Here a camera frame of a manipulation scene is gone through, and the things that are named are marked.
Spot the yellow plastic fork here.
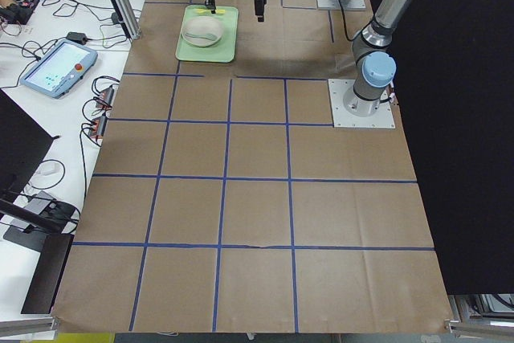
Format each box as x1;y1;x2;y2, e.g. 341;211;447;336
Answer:
194;8;226;15

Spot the white round plate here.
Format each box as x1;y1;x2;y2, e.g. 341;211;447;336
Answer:
181;16;224;47

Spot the light green tray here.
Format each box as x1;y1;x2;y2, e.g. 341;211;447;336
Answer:
175;5;239;63

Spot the black power adapter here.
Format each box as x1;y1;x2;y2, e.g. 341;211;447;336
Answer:
66;31;88;45

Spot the small usb hub box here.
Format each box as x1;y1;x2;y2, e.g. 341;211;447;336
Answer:
94;86;115;110

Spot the teach pendant with screen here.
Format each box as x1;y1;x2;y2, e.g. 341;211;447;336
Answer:
20;39;98;99

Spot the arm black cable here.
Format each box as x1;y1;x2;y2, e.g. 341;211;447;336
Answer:
316;0;362;45

